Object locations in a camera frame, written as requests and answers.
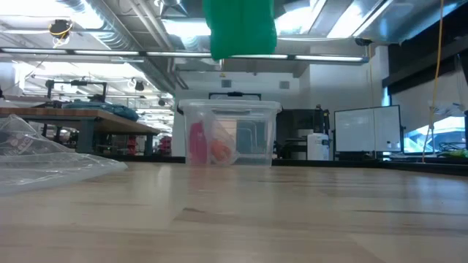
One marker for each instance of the blue cloth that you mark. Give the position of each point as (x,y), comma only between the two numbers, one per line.
(109,109)

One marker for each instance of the black shelving cart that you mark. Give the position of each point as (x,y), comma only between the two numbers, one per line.
(296,124)

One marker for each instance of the long ceiling light strip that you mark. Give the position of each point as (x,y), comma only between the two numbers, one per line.
(109,53)

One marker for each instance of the green elastic bandage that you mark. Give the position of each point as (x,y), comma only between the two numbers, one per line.
(241,25)

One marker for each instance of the small clear plastic pouch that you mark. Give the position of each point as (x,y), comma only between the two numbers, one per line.
(219,128)

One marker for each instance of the large clear plastic bag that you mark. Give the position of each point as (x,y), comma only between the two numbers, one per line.
(44,164)

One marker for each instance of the clear plastic storage box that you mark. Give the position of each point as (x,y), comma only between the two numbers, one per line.
(256,128)

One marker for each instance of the wooden top workbench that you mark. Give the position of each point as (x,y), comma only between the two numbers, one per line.
(91,126)

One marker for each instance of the whiteboard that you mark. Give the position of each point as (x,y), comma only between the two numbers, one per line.
(365,128)

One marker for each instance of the black camera rig frame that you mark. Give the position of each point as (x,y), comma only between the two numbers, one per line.
(78,83)

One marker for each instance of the white cylindrical container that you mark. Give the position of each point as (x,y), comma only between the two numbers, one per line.
(318,146)

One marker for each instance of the orange bandage roll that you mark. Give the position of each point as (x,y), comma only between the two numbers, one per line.
(220,151)

